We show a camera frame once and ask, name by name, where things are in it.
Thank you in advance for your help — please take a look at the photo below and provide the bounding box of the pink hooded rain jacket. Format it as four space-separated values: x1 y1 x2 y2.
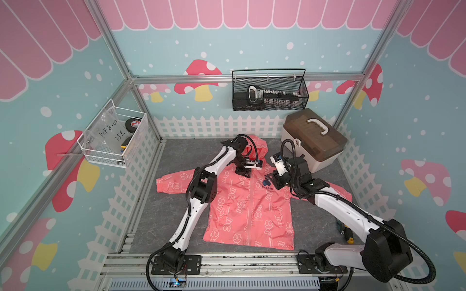
156 134 353 252

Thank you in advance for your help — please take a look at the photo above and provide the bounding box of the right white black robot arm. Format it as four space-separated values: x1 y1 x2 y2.
266 154 436 285

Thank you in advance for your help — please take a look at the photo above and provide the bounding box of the beige toolbox with brown lid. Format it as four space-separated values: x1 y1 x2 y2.
281 109 348 173

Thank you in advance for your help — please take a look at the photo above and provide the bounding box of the socket wrench set in basket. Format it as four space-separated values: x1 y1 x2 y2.
246 86 301 108

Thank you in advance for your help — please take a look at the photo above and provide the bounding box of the yellow black screwdriver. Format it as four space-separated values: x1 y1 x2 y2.
343 227 354 244

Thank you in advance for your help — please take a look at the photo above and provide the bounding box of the black tape roll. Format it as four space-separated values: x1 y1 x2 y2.
125 118 141 134

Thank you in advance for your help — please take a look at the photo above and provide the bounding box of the yellow black tool in bin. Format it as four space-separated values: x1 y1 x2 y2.
120 136 132 152

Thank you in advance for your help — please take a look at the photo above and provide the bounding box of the clear labelled plastic bag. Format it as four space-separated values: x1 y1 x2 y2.
87 109 128 154

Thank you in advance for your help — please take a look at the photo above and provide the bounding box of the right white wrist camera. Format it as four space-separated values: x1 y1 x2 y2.
271 154 288 176

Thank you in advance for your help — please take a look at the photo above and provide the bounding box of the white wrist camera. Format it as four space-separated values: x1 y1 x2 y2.
244 159 263 169
271 154 288 176

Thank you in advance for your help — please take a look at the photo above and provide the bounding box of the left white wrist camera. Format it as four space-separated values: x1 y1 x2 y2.
244 159 263 169

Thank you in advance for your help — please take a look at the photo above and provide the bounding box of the black wire mesh wall basket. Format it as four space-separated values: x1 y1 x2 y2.
231 69 309 111

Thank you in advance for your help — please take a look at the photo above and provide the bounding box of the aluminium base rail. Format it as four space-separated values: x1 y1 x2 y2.
95 252 407 291

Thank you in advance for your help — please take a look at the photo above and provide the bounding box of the clear plastic wall bin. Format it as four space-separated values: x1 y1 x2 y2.
77 100 154 169

